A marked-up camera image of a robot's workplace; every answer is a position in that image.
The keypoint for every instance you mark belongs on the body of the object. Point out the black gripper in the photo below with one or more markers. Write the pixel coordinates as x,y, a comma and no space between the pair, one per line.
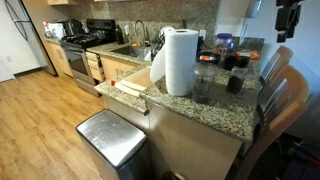
285,2

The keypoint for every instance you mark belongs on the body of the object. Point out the dark glass bottle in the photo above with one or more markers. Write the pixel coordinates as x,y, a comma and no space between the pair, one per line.
119,35

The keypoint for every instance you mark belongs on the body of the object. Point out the beige wall cabinet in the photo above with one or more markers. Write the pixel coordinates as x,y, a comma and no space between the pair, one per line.
60,1

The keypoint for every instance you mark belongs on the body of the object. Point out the black and steel stove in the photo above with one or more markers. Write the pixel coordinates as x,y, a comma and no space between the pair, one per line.
78,63

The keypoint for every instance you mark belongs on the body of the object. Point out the beige drawer stack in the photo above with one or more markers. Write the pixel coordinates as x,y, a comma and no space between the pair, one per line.
95,66

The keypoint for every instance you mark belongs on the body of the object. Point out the metal kitchen faucet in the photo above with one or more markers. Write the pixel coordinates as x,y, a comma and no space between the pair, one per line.
144,30

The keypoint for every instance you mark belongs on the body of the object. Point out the white paper bag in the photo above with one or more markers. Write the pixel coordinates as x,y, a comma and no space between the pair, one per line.
58,30

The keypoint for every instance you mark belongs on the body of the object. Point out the stainless steel sink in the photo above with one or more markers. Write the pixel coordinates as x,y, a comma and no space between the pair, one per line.
131,50

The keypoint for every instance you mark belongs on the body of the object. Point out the black coffee maker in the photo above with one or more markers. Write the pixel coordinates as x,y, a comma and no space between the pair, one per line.
73,26

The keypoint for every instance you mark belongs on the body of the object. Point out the clear plastic tumbler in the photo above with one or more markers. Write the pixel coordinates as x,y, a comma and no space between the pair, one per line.
204,83

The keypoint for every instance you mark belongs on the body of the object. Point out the wooden cutting board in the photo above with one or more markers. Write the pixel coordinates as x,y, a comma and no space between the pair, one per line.
141,77

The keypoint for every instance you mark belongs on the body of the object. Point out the black and red floor equipment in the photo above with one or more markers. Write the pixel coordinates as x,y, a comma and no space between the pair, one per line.
306,166

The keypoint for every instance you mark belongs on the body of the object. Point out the orange snack package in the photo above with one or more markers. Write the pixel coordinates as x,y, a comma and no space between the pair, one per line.
248,54

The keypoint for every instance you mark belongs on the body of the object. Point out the clear spray bottle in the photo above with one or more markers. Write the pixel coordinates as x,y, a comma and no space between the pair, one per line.
47,30

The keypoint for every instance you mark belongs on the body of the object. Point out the light wooden board piece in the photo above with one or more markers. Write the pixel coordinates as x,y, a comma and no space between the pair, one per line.
133,85
126,90

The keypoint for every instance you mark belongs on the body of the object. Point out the black-capped glass pepper shaker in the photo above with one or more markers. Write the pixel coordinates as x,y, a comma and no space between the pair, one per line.
236,81

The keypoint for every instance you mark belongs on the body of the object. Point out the white paper towel roll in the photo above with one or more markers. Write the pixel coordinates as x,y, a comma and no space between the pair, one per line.
180,63

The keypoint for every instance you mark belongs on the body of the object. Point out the yellow sponge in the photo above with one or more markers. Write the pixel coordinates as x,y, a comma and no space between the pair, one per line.
135,43

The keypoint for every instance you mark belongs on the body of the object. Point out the small red object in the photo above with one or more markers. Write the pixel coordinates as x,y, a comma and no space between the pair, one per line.
113,83

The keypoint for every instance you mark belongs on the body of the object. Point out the stainless steel refrigerator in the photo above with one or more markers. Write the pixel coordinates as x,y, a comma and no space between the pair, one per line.
33,40

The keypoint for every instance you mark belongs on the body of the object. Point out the stainless steel trash can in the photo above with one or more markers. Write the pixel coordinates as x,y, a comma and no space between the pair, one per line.
113,136

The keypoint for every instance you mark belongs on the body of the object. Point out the wooden slat-back chair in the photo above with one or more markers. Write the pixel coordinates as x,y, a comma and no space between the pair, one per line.
293,86
271,68

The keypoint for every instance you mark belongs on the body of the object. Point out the beige sink base cabinet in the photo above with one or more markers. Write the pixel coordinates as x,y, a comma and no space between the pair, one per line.
115,68

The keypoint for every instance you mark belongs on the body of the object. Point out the white wall outlet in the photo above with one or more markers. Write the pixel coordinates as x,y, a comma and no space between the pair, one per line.
202,35

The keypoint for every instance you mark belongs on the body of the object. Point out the blue-lidded clear plastic jar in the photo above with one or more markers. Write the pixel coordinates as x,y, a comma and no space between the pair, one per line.
224,43

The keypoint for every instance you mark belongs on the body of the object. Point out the beige island cabinet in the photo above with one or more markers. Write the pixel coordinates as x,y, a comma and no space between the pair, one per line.
193,150

